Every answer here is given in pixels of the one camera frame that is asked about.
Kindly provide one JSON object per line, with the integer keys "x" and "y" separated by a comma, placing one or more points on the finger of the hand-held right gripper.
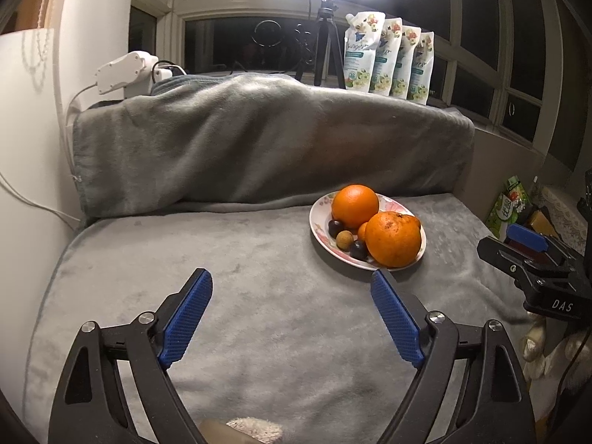
{"x": 527, "y": 237}
{"x": 502, "y": 249}

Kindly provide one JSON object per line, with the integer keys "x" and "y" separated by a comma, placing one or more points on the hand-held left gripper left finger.
{"x": 187, "y": 319}

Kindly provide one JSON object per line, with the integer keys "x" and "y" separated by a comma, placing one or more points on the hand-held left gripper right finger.
{"x": 397, "y": 323}

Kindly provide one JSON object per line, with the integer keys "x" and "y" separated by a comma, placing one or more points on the large rough orange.
{"x": 393, "y": 240}

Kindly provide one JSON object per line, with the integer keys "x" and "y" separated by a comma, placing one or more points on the dark plum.
{"x": 336, "y": 227}
{"x": 358, "y": 249}

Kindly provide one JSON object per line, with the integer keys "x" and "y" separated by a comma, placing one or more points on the small mandarin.
{"x": 362, "y": 232}

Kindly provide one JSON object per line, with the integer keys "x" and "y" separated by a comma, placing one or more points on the brown longan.
{"x": 344, "y": 240}

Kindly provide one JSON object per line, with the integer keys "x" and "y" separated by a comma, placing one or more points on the large smooth orange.
{"x": 354, "y": 203}

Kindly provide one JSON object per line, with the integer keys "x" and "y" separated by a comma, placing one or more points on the white floral plate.
{"x": 318, "y": 219}

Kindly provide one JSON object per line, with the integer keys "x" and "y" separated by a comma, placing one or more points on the person's right hand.
{"x": 534, "y": 337}

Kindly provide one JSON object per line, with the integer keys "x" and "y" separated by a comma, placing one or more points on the brown box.
{"x": 541, "y": 224}

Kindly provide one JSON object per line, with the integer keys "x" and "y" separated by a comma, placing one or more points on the green packet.
{"x": 506, "y": 208}

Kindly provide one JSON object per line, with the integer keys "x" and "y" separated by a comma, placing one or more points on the beige lace cloth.
{"x": 566, "y": 212}

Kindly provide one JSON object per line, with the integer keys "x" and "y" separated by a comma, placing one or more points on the light grey fleece blanket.
{"x": 277, "y": 310}

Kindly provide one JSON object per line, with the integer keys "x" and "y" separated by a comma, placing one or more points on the fluffy pale sleeve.
{"x": 256, "y": 432}

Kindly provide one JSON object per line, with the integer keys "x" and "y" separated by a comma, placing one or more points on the grey pillow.
{"x": 254, "y": 148}

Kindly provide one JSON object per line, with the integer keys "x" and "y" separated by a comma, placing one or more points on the white floral refill pouch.
{"x": 407, "y": 69}
{"x": 422, "y": 74}
{"x": 363, "y": 60}
{"x": 388, "y": 64}

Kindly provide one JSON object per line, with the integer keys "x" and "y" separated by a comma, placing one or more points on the white plug adapter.
{"x": 163, "y": 75}

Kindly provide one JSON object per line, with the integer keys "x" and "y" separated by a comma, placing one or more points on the white curved cabinet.
{"x": 27, "y": 125}

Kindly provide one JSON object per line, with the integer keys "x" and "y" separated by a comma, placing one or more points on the white power strip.
{"x": 122, "y": 69}

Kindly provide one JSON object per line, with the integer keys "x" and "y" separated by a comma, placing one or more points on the black tripod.
{"x": 326, "y": 14}

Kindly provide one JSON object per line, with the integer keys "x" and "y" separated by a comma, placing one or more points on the window frame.
{"x": 222, "y": 7}

